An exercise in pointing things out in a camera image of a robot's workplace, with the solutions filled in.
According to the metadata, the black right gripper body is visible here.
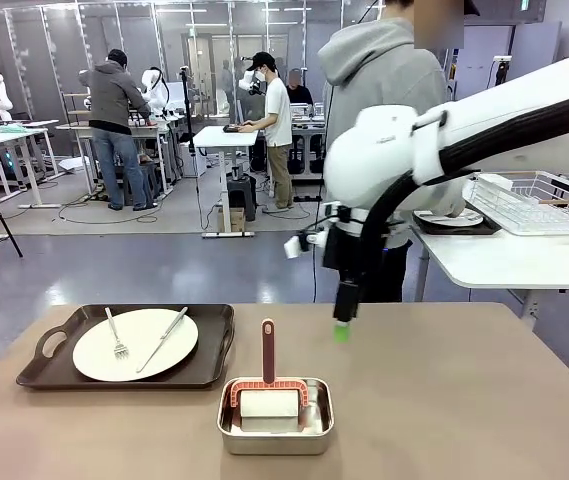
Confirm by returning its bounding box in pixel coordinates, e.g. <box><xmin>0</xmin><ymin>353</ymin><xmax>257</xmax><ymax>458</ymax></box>
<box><xmin>321</xmin><ymin>225</ymin><xmax>365</xmax><ymax>289</ymax></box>

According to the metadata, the silver knife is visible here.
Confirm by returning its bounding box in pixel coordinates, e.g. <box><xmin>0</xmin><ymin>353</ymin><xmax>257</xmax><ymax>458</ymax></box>
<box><xmin>135</xmin><ymin>306</ymin><xmax>190</xmax><ymax>374</ymax></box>

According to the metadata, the silver fork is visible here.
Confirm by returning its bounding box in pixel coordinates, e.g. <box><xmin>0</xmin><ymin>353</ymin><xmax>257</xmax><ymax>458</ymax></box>
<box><xmin>104</xmin><ymin>306</ymin><xmax>133</xmax><ymax>362</ymax></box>

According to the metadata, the red lint roller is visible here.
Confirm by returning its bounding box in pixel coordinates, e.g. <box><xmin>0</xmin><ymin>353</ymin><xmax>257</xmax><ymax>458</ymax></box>
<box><xmin>228</xmin><ymin>318</ymin><xmax>311</xmax><ymax>434</ymax></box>

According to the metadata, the cardboard box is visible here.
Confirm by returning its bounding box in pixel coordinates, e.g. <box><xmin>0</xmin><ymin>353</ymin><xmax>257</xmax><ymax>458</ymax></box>
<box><xmin>216</xmin><ymin>205</ymin><xmax>246</xmax><ymax>234</ymax></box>

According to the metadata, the person in white t-shirt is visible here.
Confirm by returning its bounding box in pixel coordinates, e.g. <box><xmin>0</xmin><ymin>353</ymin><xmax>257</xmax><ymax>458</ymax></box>
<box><xmin>236</xmin><ymin>51</ymin><xmax>295</xmax><ymax>211</ymax></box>

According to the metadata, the silver metal tin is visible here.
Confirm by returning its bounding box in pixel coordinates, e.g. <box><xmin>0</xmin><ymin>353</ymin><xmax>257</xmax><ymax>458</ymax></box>
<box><xmin>216</xmin><ymin>377</ymin><xmax>336</xmax><ymax>456</ymax></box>

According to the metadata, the white standing desk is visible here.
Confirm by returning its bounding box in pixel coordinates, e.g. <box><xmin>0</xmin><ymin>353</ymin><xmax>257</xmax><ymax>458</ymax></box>
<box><xmin>192</xmin><ymin>124</ymin><xmax>260</xmax><ymax>239</ymax></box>

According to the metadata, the seated person in black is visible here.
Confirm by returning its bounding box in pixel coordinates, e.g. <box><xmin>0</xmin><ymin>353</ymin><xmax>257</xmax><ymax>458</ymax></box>
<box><xmin>283</xmin><ymin>69</ymin><xmax>315</xmax><ymax>107</ymax></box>

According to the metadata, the white side table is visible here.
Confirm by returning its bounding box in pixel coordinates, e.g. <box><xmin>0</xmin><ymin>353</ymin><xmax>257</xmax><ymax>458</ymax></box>
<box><xmin>408</xmin><ymin>219</ymin><xmax>569</xmax><ymax>331</ymax></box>

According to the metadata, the person in grey hoodie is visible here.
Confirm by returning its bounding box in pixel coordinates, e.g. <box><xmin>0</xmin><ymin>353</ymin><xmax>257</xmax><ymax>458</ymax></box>
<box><xmin>316</xmin><ymin>0</ymin><xmax>465</xmax><ymax>304</ymax></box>

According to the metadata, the person in dark grey jacket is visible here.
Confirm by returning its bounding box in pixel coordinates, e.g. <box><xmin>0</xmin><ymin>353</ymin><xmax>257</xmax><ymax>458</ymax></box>
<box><xmin>77</xmin><ymin>48</ymin><xmax>158</xmax><ymax>212</ymax></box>

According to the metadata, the white sheet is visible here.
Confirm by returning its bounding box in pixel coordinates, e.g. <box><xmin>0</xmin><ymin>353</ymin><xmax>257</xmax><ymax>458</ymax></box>
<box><xmin>56</xmin><ymin>155</ymin><xmax>93</xmax><ymax>174</ymax></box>

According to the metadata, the grey blue door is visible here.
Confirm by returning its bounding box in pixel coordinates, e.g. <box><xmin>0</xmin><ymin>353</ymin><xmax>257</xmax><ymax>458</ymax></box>
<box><xmin>506</xmin><ymin>20</ymin><xmax>564</xmax><ymax>76</ymax></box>

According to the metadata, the white background work table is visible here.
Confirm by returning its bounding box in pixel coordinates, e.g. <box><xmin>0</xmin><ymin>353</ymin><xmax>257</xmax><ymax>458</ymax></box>
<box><xmin>0</xmin><ymin>127</ymin><xmax>63</xmax><ymax>209</ymax></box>

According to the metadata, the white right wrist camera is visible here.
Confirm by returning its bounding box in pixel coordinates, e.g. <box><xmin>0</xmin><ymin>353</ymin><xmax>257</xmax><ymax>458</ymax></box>
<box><xmin>283</xmin><ymin>227</ymin><xmax>328</xmax><ymax>260</ymax></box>

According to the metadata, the black camera tripod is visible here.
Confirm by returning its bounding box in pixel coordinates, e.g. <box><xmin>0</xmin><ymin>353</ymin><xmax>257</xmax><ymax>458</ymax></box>
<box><xmin>178</xmin><ymin>64</ymin><xmax>204</xmax><ymax>236</ymax></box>

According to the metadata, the white wire dish rack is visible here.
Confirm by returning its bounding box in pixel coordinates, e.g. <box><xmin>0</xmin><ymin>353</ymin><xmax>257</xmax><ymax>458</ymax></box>
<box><xmin>466</xmin><ymin>169</ymin><xmax>569</xmax><ymax>237</ymax></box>

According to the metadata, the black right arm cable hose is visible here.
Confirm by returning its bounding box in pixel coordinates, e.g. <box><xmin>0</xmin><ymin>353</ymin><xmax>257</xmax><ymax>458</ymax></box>
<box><xmin>358</xmin><ymin>87</ymin><xmax>569</xmax><ymax>304</ymax></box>

